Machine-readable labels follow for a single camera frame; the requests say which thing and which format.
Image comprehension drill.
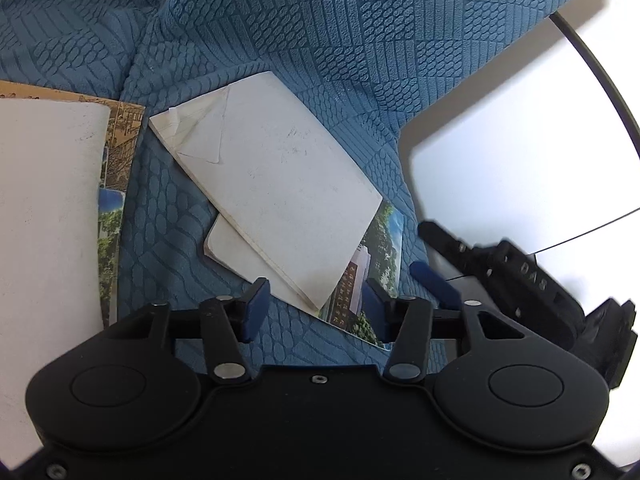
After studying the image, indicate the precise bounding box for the building photo booklet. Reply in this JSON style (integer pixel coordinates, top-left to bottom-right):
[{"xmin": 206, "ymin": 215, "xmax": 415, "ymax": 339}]
[
  {"xmin": 317, "ymin": 200, "xmax": 405, "ymax": 347},
  {"xmin": 95, "ymin": 145, "xmax": 126, "ymax": 331}
]

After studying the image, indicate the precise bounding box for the black cable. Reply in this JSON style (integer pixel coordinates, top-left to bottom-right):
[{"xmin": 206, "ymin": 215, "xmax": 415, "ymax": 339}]
[{"xmin": 549, "ymin": 11, "xmax": 640, "ymax": 146}]

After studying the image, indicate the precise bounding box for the white table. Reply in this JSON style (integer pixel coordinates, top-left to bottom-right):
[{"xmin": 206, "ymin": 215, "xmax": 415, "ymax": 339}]
[{"xmin": 397, "ymin": 110, "xmax": 640, "ymax": 411}]

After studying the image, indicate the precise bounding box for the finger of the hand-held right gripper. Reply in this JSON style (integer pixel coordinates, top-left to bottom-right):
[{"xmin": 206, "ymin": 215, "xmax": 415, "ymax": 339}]
[
  {"xmin": 417, "ymin": 220, "xmax": 488, "ymax": 278},
  {"xmin": 409, "ymin": 261, "xmax": 463, "ymax": 311}
]

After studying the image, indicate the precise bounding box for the small white notebook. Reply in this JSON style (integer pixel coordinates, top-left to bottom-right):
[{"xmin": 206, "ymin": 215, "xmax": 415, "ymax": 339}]
[{"xmin": 203, "ymin": 214, "xmax": 321, "ymax": 318}]

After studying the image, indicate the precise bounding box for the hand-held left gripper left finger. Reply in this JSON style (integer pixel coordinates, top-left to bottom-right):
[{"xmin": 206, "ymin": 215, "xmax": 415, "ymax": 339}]
[{"xmin": 95, "ymin": 277, "xmax": 271, "ymax": 387}]

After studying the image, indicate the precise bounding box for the white lined notebook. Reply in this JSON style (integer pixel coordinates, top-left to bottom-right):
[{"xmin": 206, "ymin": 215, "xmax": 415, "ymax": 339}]
[{"xmin": 0, "ymin": 99, "xmax": 112, "ymax": 466}]

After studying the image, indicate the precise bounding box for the brown painting cover book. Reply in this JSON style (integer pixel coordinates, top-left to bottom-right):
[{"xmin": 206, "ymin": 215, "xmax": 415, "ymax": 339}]
[{"xmin": 0, "ymin": 80, "xmax": 146, "ymax": 196}]

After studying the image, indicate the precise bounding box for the white notebook with flap pocket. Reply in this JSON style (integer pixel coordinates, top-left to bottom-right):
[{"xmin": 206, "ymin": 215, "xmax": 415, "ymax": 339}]
[{"xmin": 148, "ymin": 71, "xmax": 383, "ymax": 311}]

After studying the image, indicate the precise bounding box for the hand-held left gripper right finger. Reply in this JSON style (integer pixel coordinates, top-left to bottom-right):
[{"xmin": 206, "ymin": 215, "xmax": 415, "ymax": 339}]
[{"xmin": 364, "ymin": 279, "xmax": 531, "ymax": 382}]

